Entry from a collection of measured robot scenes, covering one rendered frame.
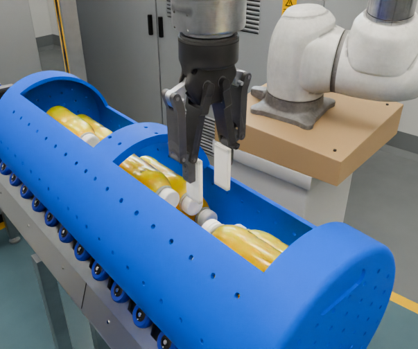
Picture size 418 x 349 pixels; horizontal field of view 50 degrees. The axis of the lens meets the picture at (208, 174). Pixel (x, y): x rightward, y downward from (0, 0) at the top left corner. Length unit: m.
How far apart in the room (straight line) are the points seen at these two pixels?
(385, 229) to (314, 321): 2.23
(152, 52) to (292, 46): 1.90
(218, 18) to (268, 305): 0.32
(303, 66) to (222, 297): 0.73
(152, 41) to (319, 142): 1.95
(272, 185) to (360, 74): 0.36
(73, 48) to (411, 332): 1.80
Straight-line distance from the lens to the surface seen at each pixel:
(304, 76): 1.15
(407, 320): 2.27
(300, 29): 1.13
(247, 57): 2.46
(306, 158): 1.12
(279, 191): 1.22
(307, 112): 1.21
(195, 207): 0.83
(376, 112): 1.32
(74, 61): 1.79
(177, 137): 0.57
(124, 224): 0.68
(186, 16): 0.53
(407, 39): 1.09
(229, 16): 0.53
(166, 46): 2.86
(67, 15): 1.75
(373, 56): 1.09
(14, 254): 2.60
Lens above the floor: 1.57
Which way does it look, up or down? 31 degrees down
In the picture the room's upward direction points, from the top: straight up
